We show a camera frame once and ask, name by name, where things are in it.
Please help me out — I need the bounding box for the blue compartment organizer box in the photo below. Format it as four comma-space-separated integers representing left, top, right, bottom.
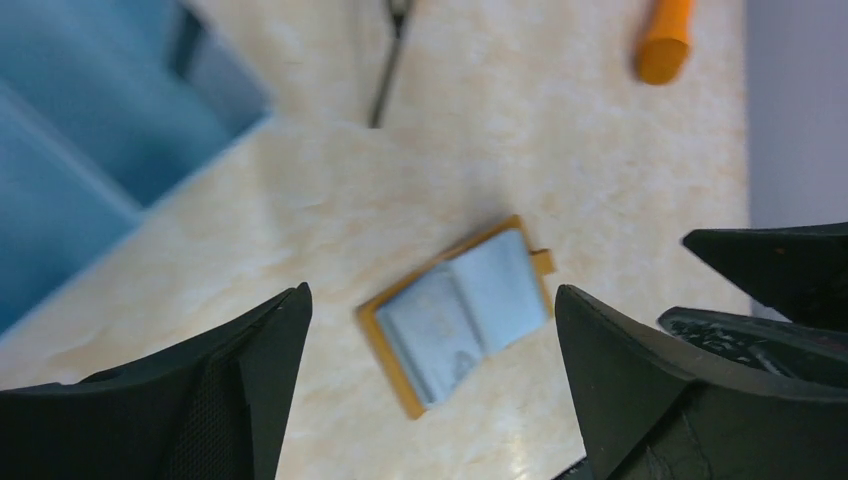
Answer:
1, 1, 271, 329

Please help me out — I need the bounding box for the black tripod stand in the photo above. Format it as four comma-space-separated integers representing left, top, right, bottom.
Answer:
368, 0, 416, 129

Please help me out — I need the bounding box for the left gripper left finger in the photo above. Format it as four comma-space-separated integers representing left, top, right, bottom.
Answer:
1, 284, 313, 479

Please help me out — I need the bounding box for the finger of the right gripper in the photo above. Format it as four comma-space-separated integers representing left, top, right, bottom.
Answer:
657, 307, 847, 388
682, 223, 847, 332

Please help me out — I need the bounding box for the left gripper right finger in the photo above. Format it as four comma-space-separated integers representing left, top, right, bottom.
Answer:
555, 285, 847, 479

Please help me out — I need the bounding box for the orange marker pen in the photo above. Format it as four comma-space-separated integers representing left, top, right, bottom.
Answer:
634, 0, 695, 86

